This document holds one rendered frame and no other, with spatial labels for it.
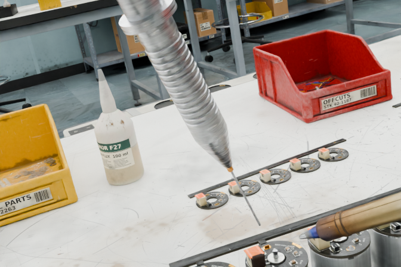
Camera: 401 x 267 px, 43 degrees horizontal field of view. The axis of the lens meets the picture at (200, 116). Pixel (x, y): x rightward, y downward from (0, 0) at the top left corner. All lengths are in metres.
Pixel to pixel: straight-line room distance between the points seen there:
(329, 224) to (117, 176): 0.29
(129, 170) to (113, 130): 0.04
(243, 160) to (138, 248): 0.14
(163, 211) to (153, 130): 0.18
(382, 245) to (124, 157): 0.26
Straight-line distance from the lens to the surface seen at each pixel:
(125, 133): 0.43
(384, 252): 0.23
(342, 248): 0.21
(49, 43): 4.58
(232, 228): 0.35
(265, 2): 4.94
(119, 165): 0.43
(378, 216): 0.17
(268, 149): 0.46
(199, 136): 0.15
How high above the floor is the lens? 0.94
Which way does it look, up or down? 19 degrees down
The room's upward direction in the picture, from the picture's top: 10 degrees counter-clockwise
